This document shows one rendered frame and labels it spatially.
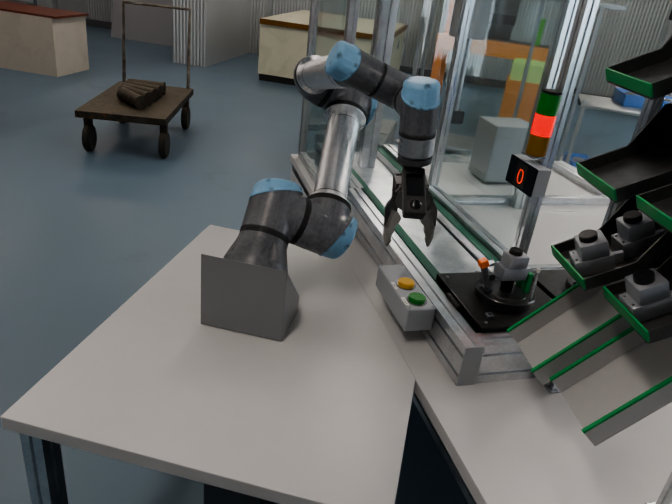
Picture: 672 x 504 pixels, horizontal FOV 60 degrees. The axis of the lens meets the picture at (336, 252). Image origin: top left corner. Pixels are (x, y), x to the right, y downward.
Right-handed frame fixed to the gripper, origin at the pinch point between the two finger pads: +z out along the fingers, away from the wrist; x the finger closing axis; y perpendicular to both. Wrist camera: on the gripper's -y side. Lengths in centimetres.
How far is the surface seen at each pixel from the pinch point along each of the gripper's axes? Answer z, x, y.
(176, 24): 83, 229, 781
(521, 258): 3.0, -25.9, -0.5
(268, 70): 128, 93, 712
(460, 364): 17.6, -10.2, -19.7
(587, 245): -16.0, -25.4, -28.2
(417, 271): 15.1, -5.4, 12.7
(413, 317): 15.2, -1.9, -6.7
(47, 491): 34, 71, -38
